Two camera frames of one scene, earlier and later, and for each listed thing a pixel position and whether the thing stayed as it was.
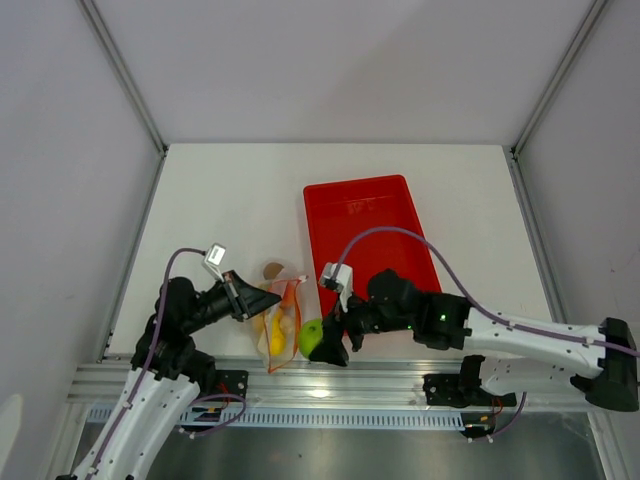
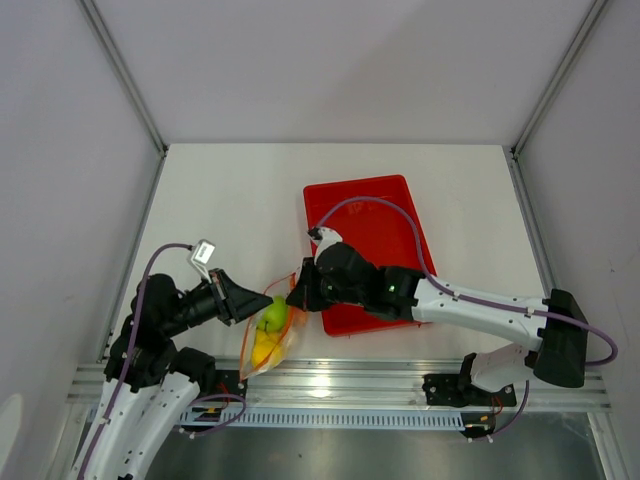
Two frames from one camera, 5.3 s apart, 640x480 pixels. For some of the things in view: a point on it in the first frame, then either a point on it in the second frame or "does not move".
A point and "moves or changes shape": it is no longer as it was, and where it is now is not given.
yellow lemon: [277, 345] moves or changes shape
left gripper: [250, 300] does not move
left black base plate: [234, 382] does not move
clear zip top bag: [277, 325] moves or changes shape
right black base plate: [463, 389] does not move
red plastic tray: [338, 209] does not move
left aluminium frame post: [122, 67] does not move
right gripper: [331, 347] to [304, 295]
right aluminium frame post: [592, 13] does not move
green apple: [310, 334] to [275, 315]
